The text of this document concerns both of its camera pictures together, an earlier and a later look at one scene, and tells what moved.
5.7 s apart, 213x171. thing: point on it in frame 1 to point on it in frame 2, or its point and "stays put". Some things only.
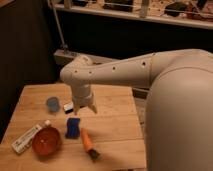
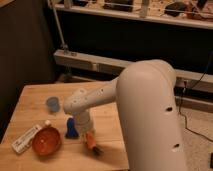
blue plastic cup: (53, 104) stays put
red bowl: (46, 142) stays put
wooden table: (46, 133) stays put
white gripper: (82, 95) to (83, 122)
